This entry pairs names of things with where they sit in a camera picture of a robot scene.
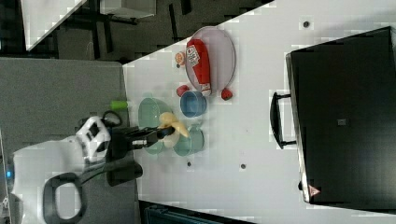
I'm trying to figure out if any orange toy fruit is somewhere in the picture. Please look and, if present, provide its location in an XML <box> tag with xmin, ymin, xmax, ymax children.
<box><xmin>175</xmin><ymin>51</ymin><xmax>186</xmax><ymax>66</ymax></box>

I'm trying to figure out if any grey round plate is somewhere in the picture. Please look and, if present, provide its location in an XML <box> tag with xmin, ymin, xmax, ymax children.
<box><xmin>191</xmin><ymin>26</ymin><xmax>235</xmax><ymax>93</ymax></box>

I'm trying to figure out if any black oven appliance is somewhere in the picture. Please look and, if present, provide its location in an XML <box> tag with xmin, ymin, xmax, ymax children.
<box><xmin>286</xmin><ymin>27</ymin><xmax>396</xmax><ymax>214</ymax></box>

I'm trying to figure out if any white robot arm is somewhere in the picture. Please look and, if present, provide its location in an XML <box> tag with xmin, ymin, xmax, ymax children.
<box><xmin>6</xmin><ymin>116</ymin><xmax>179</xmax><ymax>224</ymax></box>

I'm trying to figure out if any green marker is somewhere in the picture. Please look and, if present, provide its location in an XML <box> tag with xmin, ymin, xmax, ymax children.
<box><xmin>110</xmin><ymin>101</ymin><xmax>128</xmax><ymax>110</ymax></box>

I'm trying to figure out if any black oven handle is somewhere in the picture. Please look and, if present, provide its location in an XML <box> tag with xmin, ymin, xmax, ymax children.
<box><xmin>270</xmin><ymin>92</ymin><xmax>296</xmax><ymax>149</ymax></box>

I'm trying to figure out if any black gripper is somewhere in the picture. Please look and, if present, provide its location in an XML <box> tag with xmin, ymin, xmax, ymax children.
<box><xmin>106</xmin><ymin>126</ymin><xmax>175</xmax><ymax>160</ymax></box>

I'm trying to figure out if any yellow plush peeled banana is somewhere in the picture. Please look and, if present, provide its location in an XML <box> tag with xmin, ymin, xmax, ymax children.
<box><xmin>158</xmin><ymin>112</ymin><xmax>190</xmax><ymax>148</ymax></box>

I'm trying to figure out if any green perforated colander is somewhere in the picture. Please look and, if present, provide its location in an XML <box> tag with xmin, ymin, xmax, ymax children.
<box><xmin>137</xmin><ymin>97</ymin><xmax>176</xmax><ymax>156</ymax></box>

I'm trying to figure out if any green mug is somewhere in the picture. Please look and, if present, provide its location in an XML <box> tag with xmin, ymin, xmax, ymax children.
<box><xmin>174</xmin><ymin>124</ymin><xmax>205</xmax><ymax>157</ymax></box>

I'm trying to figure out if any black loop cable guard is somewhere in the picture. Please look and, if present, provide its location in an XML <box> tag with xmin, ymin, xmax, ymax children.
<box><xmin>43</xmin><ymin>173</ymin><xmax>87</xmax><ymax>224</ymax></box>

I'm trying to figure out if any red ketchup bottle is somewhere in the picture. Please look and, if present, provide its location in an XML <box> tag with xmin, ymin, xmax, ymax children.
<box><xmin>187</xmin><ymin>38</ymin><xmax>212</xmax><ymax>96</ymax></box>

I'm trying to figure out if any red toy fruit left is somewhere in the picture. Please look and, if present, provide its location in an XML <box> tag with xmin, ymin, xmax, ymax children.
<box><xmin>177</xmin><ymin>85</ymin><xmax>190</xmax><ymax>97</ymax></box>

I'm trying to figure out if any black cylinder lower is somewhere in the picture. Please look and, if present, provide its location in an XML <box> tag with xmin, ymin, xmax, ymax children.
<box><xmin>106</xmin><ymin>161</ymin><xmax>143</xmax><ymax>187</ymax></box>

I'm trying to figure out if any blue bowl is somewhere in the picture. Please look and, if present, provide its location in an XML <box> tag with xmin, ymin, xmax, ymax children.
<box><xmin>179</xmin><ymin>91</ymin><xmax>207</xmax><ymax>118</ymax></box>

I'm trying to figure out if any red toy strawberry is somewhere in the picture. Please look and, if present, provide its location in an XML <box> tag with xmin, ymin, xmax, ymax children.
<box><xmin>221</xmin><ymin>88</ymin><xmax>233</xmax><ymax>101</ymax></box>

